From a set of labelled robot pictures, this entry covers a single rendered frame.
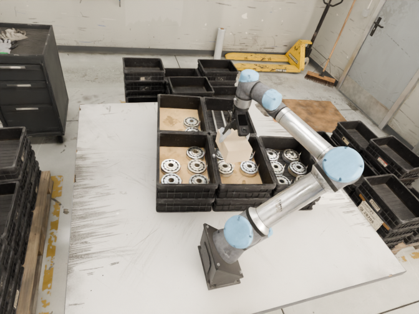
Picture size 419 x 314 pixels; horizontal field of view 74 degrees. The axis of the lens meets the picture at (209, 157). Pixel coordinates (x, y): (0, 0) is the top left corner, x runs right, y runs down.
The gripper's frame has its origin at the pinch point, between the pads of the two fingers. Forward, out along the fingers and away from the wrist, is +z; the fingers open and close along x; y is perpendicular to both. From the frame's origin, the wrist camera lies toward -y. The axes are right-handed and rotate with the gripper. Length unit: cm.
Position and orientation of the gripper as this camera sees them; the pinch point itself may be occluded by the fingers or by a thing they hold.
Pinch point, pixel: (234, 142)
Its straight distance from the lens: 134.3
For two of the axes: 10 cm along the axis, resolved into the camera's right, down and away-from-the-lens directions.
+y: -2.7, -6.8, 6.8
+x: -9.5, 0.8, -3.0
